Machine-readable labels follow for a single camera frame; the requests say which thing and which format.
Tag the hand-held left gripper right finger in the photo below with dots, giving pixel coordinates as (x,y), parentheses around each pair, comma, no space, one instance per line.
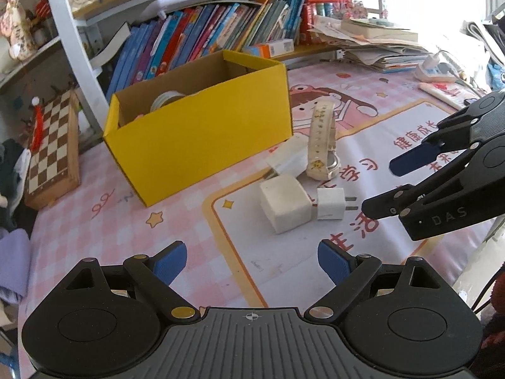
(332,262)

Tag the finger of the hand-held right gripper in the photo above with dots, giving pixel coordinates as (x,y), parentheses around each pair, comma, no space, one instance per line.
(414,158)
(384,204)

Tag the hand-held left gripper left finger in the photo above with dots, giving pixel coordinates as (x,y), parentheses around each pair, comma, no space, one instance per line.
(172,262)

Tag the small white charger plug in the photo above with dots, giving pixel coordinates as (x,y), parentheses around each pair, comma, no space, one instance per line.
(330,204)

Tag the yellow cardboard box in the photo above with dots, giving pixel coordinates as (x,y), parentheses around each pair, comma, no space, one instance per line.
(197,142)

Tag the pink printed desktop mat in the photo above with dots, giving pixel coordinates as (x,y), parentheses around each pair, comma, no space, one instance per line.
(197,237)

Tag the large white cube charger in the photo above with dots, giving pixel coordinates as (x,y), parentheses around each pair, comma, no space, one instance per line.
(285,202)

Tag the white power strip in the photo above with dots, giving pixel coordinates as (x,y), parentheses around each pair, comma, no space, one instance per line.
(434,70)

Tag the white flat power adapter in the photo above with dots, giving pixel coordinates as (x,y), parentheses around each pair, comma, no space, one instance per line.
(290,154)

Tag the blue printed item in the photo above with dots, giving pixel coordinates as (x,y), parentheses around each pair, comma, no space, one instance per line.
(497,75)

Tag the stack of papers and books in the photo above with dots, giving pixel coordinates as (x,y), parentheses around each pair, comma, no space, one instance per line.
(378,45)

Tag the purple cloth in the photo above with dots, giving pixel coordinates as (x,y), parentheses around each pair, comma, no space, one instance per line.
(14,260)

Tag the tape roll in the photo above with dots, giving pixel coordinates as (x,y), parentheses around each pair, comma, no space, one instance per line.
(166,99)

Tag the wooden chessboard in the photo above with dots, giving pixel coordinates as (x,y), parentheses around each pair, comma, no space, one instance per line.
(51,150)

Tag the dark cloth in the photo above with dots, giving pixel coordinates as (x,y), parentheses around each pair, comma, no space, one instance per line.
(12,181)

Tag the orange and white small box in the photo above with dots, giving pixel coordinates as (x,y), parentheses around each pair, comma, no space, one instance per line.
(270,48)

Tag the red tassel ornament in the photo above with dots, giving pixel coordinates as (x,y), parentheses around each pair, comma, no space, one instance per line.
(38,126)

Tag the row of colourful books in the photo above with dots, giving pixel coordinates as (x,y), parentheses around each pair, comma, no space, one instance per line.
(205,31)

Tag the white desk lamp bar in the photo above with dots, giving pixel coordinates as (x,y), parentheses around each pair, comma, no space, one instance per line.
(185,2)

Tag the ceramic figurine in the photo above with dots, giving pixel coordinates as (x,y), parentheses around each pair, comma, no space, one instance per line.
(17,31)

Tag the white metal shelf frame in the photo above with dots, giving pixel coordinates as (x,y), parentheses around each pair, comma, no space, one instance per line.
(75,59)

